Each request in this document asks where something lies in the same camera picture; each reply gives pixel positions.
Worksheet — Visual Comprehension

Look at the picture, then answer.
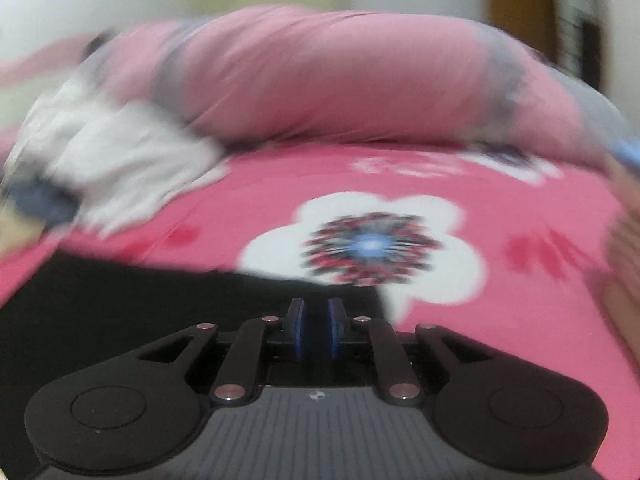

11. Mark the blue folded cloth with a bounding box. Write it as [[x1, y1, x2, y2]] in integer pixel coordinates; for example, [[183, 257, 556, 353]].
[[607, 140, 640, 171]]

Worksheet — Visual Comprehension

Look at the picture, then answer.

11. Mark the pink floral bed sheet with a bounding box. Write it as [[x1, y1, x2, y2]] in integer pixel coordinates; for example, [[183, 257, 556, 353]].
[[0, 125, 640, 480]]

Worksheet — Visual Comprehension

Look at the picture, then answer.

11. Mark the wooden door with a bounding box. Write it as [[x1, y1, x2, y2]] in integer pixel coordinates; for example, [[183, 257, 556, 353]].
[[487, 0, 556, 56]]

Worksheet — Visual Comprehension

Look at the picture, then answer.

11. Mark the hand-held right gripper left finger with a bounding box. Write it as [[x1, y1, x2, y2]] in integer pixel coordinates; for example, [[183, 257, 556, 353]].
[[137, 299, 306, 405]]

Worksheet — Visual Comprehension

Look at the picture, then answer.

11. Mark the black garment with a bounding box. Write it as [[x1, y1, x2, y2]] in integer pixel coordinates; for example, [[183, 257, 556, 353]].
[[0, 252, 386, 480]]

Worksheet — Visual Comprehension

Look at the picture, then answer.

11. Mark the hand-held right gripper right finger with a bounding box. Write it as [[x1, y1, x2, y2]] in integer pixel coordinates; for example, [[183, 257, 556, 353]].
[[327, 299, 493, 406]]

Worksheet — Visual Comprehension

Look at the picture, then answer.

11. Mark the white cloth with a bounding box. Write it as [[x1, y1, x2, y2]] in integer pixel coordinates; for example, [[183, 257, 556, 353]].
[[10, 80, 231, 238]]

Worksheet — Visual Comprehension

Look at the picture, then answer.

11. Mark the pink and grey quilt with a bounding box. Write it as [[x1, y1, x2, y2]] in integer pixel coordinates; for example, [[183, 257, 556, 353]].
[[75, 5, 640, 171]]

